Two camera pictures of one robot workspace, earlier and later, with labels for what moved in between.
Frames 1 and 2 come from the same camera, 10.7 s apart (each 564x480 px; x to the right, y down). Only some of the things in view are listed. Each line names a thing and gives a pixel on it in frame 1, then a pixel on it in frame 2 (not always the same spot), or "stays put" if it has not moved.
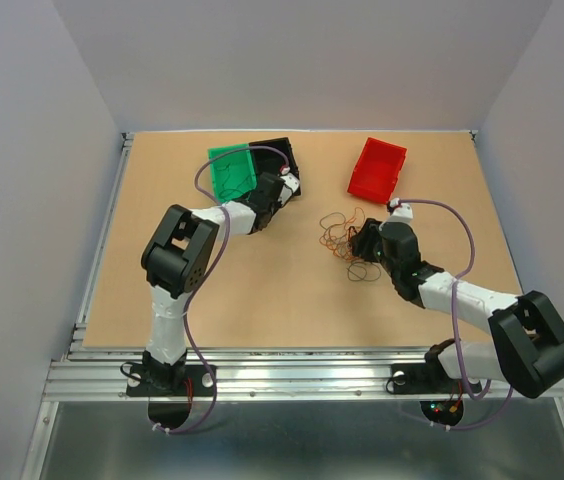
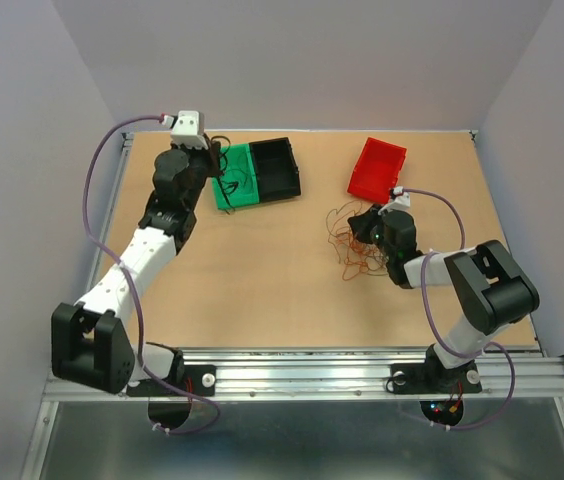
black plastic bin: (271, 161) stays put
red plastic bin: (378, 171) stays put
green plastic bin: (233, 174) stays put
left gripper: (275, 205) to (211, 155)
